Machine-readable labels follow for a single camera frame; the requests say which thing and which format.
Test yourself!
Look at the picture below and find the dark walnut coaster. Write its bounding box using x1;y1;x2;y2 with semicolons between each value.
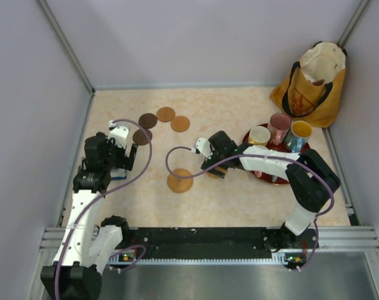
138;112;158;129
133;129;153;146

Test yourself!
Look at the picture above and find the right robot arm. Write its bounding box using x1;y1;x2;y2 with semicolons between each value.
195;131;340;251

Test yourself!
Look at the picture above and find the blue white razor box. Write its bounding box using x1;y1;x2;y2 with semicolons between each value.
111;168;127;181

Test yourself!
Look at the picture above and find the left aluminium frame post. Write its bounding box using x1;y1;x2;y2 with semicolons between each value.
36;0;95;96

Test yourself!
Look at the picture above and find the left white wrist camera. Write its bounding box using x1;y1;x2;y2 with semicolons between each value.
108;121;130;149

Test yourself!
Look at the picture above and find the yellow tote bag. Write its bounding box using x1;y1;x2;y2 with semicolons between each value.
270;41;347;128

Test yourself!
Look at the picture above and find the right aluminium frame post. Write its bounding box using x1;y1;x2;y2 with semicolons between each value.
337;0;371;48

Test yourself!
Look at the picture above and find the tall pink ghost mug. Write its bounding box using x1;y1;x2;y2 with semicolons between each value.
267;113;291;145

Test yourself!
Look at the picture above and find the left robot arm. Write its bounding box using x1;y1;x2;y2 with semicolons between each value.
40;127;138;299

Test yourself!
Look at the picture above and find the blue mug yellow inside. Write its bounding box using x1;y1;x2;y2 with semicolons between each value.
283;121;312;153

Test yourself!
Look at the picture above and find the light wood coaster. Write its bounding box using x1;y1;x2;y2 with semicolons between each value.
170;116;190;133
156;106;176;123

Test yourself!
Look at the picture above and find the pink mug white inside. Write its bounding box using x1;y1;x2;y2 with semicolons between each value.
253;145;268;178

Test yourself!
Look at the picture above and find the aluminium frame post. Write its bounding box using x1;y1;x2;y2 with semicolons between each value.
36;0;95;96
337;0;371;48

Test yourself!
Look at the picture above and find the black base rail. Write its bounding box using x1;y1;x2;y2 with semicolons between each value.
116;227;316;259

